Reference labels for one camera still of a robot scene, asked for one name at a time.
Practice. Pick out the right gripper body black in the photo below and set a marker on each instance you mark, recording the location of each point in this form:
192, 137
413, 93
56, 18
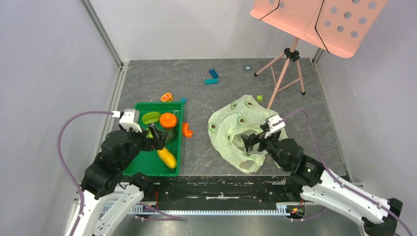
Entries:
260, 139

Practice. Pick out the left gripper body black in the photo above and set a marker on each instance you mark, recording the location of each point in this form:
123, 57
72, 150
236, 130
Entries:
140, 142

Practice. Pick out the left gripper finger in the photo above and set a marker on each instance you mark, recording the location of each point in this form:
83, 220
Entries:
157, 133
158, 143

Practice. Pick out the dark green fake avocado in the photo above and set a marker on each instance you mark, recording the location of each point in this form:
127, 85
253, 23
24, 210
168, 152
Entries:
172, 133

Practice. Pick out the orange fake fruit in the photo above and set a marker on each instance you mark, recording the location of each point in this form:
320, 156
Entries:
168, 120

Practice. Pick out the yellow fake fruit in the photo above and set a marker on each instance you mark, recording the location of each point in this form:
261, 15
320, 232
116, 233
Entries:
167, 157

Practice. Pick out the light green fake starfruit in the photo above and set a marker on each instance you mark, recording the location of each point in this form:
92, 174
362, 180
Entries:
151, 117

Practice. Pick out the pale green plastic bag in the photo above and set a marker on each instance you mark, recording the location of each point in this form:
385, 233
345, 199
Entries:
226, 126

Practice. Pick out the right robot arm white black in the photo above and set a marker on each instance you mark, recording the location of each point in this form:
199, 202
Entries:
309, 180

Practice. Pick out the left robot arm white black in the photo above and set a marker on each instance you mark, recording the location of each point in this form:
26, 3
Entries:
101, 178

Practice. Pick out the green plastic tray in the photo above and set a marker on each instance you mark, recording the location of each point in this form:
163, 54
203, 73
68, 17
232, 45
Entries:
149, 163

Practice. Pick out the orange curved toy piece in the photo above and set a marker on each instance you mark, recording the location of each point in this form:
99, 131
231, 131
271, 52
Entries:
186, 131

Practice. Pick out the orange yellow round toy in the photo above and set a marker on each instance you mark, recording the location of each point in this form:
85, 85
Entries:
167, 97

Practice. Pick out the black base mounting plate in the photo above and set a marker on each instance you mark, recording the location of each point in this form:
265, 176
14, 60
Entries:
219, 192

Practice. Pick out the teal rectangular block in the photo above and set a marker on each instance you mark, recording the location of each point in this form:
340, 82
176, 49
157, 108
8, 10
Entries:
211, 81

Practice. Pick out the blue lego brick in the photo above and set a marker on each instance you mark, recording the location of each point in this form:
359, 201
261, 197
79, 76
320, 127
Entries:
214, 74

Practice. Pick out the pink music stand desk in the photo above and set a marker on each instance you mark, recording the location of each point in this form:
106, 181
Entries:
336, 26

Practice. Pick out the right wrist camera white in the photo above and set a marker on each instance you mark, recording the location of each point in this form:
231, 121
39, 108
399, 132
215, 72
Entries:
272, 125

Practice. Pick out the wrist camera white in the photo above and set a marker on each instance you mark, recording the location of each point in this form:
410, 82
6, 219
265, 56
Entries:
272, 125
128, 119

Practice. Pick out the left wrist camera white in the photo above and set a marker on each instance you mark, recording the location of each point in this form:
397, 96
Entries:
128, 119

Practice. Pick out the white cable duct strip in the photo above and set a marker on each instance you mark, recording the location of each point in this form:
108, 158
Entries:
281, 210

